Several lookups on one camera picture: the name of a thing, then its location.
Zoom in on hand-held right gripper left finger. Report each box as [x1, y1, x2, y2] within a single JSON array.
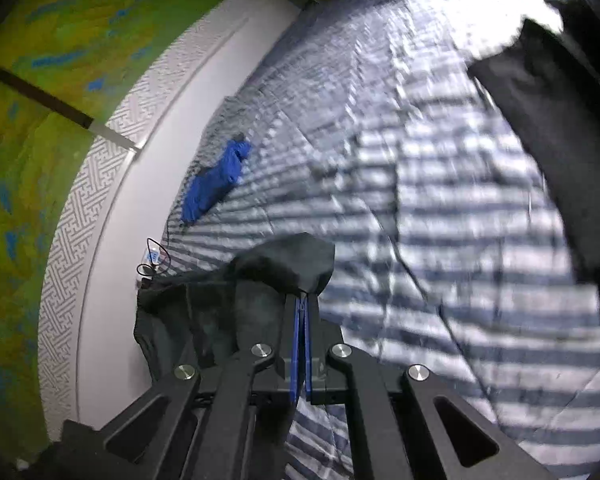
[[55, 294, 306, 480]]

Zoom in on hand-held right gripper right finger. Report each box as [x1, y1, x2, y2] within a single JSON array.
[[306, 295, 556, 480]]

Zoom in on dark green pants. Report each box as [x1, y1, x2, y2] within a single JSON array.
[[134, 232, 337, 401]]

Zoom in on blue folded pants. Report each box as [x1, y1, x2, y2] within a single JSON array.
[[180, 135, 254, 226]]

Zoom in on small white device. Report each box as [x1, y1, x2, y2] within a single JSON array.
[[139, 247, 165, 281]]

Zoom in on grey striped quilted blanket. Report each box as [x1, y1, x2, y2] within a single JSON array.
[[162, 0, 600, 480]]

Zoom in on pile of black clothes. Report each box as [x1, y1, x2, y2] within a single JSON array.
[[466, 0, 600, 323]]

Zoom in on thin black cable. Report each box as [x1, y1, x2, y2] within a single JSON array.
[[136, 236, 175, 283]]

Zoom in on dark and white wall strip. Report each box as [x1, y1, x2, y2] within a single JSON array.
[[0, 56, 138, 153]]

